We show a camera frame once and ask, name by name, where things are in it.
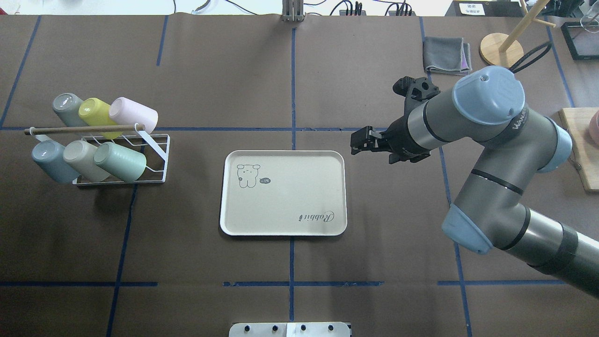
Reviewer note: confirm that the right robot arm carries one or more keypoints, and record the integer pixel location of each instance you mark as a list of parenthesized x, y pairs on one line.
[(489, 107)]

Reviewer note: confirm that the pink bowl with ice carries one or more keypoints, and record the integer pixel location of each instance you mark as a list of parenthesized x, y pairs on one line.
[(593, 128)]

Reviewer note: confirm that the grey cup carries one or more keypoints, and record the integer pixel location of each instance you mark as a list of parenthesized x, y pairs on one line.
[(66, 107)]

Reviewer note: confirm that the blue-grey cup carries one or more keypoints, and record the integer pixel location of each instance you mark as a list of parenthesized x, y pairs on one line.
[(48, 155)]

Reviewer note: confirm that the bamboo cutting board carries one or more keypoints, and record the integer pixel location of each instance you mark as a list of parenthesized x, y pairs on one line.
[(585, 155)]

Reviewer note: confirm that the pink cup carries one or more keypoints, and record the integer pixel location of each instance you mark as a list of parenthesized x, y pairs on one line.
[(125, 111)]

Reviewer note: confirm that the grey folded cloth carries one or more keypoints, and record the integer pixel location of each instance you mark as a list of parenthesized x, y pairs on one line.
[(447, 55)]

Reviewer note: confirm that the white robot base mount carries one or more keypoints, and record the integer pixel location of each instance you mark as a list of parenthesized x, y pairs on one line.
[(290, 329)]

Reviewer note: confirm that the wooden mug tree stand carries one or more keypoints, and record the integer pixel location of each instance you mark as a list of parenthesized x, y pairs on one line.
[(499, 49)]

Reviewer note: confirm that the beige cup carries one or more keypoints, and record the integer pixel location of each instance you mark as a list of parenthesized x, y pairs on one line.
[(80, 156)]

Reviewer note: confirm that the green cup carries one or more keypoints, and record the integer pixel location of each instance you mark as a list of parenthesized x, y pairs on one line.
[(126, 164)]

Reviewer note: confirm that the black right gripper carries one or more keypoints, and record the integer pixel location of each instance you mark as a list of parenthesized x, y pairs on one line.
[(399, 138)]

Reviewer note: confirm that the white wire cup rack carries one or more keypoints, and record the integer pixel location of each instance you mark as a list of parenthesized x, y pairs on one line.
[(154, 147)]

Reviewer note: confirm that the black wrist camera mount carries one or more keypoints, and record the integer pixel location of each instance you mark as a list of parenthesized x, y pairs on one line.
[(417, 89)]

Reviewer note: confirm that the yellow cup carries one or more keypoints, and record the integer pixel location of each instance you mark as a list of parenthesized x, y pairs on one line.
[(95, 112)]

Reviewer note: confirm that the cream rabbit tray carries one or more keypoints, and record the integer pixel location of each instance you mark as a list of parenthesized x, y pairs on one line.
[(284, 193)]

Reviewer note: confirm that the grey aluminium post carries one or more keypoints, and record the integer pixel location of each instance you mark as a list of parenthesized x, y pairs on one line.
[(293, 11)]

